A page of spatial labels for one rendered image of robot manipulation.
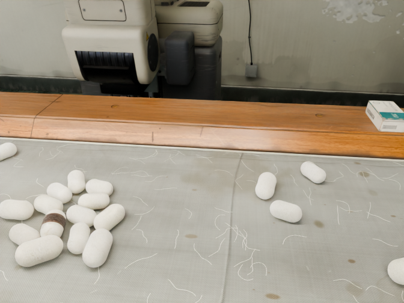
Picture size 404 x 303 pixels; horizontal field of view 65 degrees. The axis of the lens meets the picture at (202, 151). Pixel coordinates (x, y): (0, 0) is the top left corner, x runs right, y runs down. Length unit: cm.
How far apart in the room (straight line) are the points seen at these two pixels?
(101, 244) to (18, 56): 271
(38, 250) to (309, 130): 35
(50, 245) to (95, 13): 72
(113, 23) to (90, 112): 45
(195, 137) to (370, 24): 204
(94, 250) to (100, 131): 23
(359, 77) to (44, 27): 228
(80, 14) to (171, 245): 76
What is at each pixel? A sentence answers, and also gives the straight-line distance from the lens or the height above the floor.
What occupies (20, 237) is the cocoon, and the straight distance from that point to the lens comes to 34.
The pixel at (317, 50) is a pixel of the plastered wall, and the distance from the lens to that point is 236.
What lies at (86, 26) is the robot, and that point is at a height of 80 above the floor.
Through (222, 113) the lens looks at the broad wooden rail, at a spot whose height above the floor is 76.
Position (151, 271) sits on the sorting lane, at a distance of 30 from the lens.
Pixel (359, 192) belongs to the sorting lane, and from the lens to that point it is 41.
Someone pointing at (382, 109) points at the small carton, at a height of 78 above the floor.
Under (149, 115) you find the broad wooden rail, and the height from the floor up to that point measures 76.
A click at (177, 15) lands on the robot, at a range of 114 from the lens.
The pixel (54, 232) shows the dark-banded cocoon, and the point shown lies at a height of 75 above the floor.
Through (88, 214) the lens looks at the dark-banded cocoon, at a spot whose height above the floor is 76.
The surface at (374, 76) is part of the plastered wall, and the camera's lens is 251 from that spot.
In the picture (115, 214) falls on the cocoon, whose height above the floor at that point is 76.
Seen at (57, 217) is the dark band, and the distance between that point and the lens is 34.
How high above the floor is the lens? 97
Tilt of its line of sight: 33 degrees down
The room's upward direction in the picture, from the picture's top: straight up
